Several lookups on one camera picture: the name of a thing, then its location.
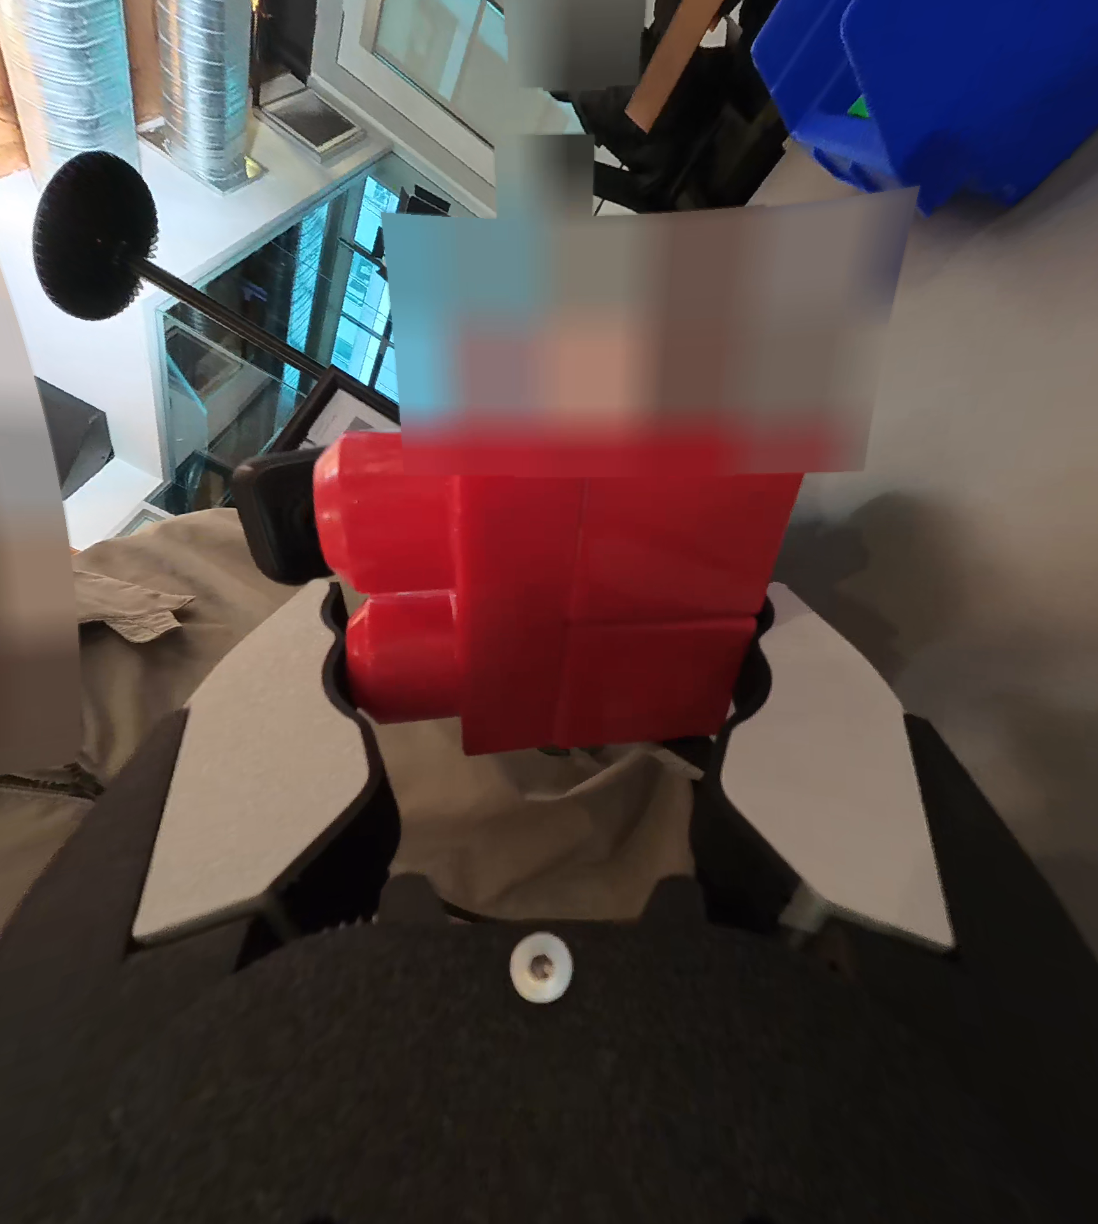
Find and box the person's beige jacket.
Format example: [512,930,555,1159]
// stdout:
[0,507,712,1044]

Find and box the blue storage bin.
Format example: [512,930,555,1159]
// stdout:
[750,0,1098,214]

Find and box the red mega block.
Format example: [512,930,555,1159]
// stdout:
[559,607,773,746]
[312,436,588,759]
[574,469,802,625]

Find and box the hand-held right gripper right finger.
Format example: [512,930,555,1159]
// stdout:
[693,584,955,952]

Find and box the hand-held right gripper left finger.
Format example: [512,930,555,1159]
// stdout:
[132,584,401,945]

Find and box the silver ventilation duct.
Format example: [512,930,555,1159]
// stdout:
[151,0,256,195]
[21,0,141,177]

